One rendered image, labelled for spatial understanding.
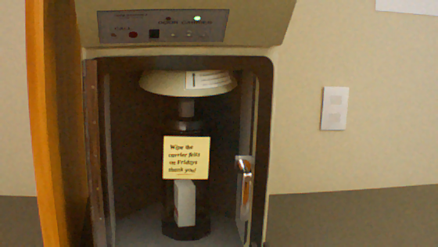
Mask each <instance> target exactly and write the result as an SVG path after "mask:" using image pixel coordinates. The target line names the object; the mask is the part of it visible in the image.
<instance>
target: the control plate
mask: <svg viewBox="0 0 438 247"><path fill-rule="evenodd" d="M229 10H230V9H136V10H117V11H96V12H97V17H98V27H99V41H100V44H101V45H104V44H128V43H160V42H223V39H224V32H225V29H226V25H227V21H228V14H229ZM165 16H171V17H172V20H165V19H164V18H165ZM195 16H200V17H201V20H194V17H195ZM159 29H160V38H149V30H159ZM131 31H135V32H137V33H138V36H137V37H136V38H130V37H129V36H128V33H129V32H131ZM171 31H175V32H176V33H175V35H174V36H172V35H171ZM187 31H191V32H192V33H191V34H190V35H187V34H186V32H187ZM202 31H208V33H207V34H206V36H204V35H203V34H202ZM111 33H116V34H117V36H116V37H111V36H110V34H111Z"/></svg>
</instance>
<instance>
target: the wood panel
mask: <svg viewBox="0 0 438 247"><path fill-rule="evenodd" d="M24 6H25V13H24V14H25V29H26V30H25V38H26V41H25V45H26V61H27V65H26V69H27V93H28V109H29V118H30V126H31V148H32V156H33V162H34V175H35V183H36V191H37V199H38V207H39V215H40V221H41V230H42V237H43V239H44V247H80V243H81V235H82V231H83V230H82V228H83V224H84V215H85V212H86V209H85V208H86V205H87V201H88V193H87V178H86V169H85V163H84V135H83V120H82V105H81V100H82V90H81V42H80V38H79V37H80V35H79V31H78V24H77V14H76V11H75V9H76V7H75V4H74V0H25V4H24Z"/></svg>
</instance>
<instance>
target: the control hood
mask: <svg viewBox="0 0 438 247"><path fill-rule="evenodd" d="M296 3H297V0H74V4H75V7H76V9H75V11H76V14H77V24H78V31H79V35H80V37H79V38H80V42H81V46H82V47H101V46H152V45H282V42H283V40H284V37H285V34H286V32H287V30H288V25H289V22H290V20H291V18H292V16H293V10H294V9H295V6H296ZM136 9H230V10H229V14H228V21H227V25H226V29H225V32H224V39H223V42H160V43H128V44H104V45H101V44H100V41H99V27H98V17H97V12H96V11H117V10H136Z"/></svg>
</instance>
